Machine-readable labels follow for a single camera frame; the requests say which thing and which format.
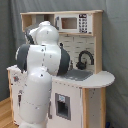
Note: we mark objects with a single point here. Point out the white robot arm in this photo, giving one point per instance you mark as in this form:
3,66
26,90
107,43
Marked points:
41,59

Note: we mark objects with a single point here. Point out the wooden toy kitchen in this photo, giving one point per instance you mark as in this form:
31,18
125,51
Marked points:
87,97

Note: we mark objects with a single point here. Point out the grey toy sink basin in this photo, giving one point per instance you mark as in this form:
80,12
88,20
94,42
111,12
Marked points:
77,75

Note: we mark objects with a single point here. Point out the black toy faucet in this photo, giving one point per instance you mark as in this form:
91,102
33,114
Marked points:
82,63

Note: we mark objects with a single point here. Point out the grey toy ice dispenser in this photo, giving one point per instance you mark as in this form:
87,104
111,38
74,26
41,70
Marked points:
62,105

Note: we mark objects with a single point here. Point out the toy microwave oven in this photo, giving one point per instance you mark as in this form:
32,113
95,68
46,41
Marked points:
74,23

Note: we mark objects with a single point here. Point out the left red stove knob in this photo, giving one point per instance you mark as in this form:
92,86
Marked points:
16,78

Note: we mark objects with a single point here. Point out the grey toy range hood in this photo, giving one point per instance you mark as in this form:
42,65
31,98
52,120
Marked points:
36,20

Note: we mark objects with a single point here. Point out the grey cabinet door handle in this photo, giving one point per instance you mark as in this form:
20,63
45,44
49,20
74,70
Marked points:
49,112

